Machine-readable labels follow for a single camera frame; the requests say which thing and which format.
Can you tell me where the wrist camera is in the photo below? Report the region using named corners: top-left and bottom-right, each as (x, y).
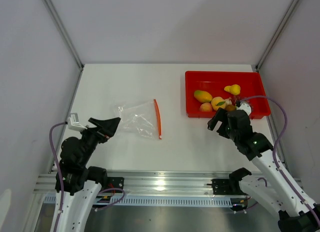
top-left (67, 113), bottom-right (87, 132)
top-left (235, 101), bottom-right (252, 116)

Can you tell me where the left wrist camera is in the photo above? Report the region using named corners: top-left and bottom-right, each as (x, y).
top-left (67, 113), bottom-right (87, 132)

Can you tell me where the clear orange-zip bag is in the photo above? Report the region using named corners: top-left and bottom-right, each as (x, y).
top-left (113, 99), bottom-right (162, 140)

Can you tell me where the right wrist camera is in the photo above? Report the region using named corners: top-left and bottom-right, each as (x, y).
top-left (235, 101), bottom-right (252, 116)

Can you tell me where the yellow orange with leaf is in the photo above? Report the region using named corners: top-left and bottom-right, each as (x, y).
top-left (210, 96), bottom-right (227, 111)

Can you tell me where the yellow-green mango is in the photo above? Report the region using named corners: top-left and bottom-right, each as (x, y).
top-left (193, 90), bottom-right (213, 104)

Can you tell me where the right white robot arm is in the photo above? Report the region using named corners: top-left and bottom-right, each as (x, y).
top-left (207, 108), bottom-right (320, 232)

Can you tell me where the pink peach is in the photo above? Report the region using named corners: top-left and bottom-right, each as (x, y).
top-left (199, 102), bottom-right (213, 112)

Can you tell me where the white slotted cable duct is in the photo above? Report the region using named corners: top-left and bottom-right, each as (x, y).
top-left (43, 195), bottom-right (247, 207)

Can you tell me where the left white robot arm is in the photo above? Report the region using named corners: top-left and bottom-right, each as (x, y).
top-left (50, 113), bottom-right (125, 232)

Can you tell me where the aluminium mounting rail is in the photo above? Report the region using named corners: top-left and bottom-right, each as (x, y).
top-left (33, 170), bottom-right (305, 199)

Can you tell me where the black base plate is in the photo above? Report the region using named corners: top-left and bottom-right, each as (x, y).
top-left (211, 178), bottom-right (234, 195)
top-left (106, 177), bottom-right (125, 193)

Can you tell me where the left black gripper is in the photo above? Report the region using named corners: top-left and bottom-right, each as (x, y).
top-left (78, 116), bottom-right (120, 166)

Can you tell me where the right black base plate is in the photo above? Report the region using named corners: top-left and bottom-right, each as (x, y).
top-left (211, 178), bottom-right (234, 195)

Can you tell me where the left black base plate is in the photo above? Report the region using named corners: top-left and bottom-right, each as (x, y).
top-left (106, 177), bottom-right (125, 193)

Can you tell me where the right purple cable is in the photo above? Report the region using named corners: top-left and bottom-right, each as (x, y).
top-left (239, 95), bottom-right (320, 225)

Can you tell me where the yellow pear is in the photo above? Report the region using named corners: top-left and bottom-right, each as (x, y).
top-left (224, 84), bottom-right (241, 96)

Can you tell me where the garlic bulb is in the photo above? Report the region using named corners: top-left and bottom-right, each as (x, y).
top-left (224, 98), bottom-right (233, 106)

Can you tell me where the red plastic tray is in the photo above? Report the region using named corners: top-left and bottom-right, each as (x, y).
top-left (185, 71), bottom-right (271, 119)

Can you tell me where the red grape bunch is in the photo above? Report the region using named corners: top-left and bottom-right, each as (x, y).
top-left (230, 95), bottom-right (242, 106)

